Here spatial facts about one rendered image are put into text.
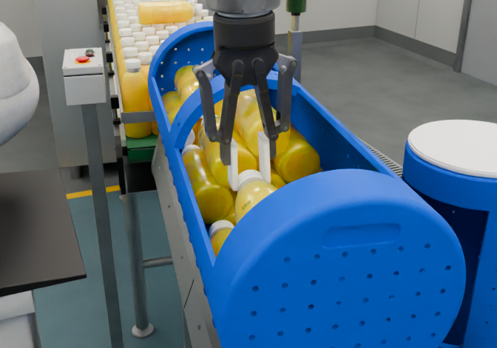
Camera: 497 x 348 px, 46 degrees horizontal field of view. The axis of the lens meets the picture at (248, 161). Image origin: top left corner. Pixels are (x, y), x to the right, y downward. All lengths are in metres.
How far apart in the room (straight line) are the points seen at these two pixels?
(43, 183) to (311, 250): 0.67
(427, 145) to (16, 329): 0.82
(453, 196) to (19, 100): 0.80
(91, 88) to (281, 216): 1.05
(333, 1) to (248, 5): 5.73
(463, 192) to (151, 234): 1.95
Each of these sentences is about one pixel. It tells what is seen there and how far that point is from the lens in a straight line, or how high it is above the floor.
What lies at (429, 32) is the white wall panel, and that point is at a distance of 6.01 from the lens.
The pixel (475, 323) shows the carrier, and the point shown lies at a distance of 1.34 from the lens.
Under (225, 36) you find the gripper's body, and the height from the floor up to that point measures 1.35.
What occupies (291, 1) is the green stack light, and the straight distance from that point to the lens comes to 1.87.
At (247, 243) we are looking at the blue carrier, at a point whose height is 1.18.
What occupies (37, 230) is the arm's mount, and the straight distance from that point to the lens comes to 1.00.
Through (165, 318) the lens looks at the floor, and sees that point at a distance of 2.37.
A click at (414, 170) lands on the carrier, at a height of 1.00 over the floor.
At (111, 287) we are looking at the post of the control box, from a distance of 1.95.
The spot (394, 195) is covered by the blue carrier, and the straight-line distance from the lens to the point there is 0.61.
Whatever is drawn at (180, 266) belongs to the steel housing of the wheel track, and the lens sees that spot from 1.13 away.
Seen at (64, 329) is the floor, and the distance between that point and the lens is 2.41.
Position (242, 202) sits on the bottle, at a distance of 0.74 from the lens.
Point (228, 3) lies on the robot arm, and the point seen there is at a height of 1.39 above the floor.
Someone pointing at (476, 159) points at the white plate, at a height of 1.04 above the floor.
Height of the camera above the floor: 1.51
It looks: 25 degrees down
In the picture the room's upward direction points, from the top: straight up
